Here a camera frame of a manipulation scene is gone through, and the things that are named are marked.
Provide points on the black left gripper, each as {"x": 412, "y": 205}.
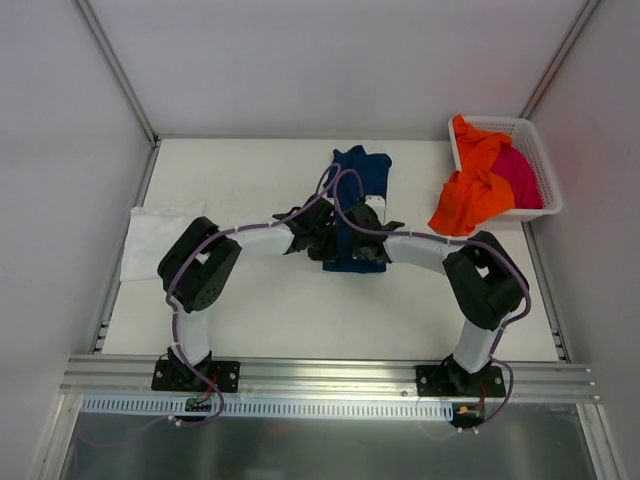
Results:
{"x": 324, "y": 250}

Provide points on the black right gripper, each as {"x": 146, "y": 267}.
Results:
{"x": 364, "y": 251}

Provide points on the blue printed t shirt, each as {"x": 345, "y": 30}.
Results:
{"x": 373, "y": 170}

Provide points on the orange t shirt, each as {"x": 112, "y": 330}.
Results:
{"x": 474, "y": 193}

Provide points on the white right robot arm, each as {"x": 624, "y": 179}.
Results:
{"x": 486, "y": 284}

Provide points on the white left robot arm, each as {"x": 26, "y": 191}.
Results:
{"x": 195, "y": 271}

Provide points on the folded white t shirt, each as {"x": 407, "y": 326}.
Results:
{"x": 151, "y": 233}

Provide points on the pink t shirt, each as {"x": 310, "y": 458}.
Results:
{"x": 513, "y": 166}

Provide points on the white plastic basket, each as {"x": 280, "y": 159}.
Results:
{"x": 526, "y": 140}

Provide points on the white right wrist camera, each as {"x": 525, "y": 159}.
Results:
{"x": 378, "y": 205}

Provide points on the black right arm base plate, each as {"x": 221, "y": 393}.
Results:
{"x": 446, "y": 380}

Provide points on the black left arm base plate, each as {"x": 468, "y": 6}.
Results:
{"x": 171, "y": 375}

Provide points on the aluminium mounting rail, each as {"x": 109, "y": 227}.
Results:
{"x": 530, "y": 382}

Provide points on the white slotted cable duct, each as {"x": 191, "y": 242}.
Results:
{"x": 269, "y": 408}

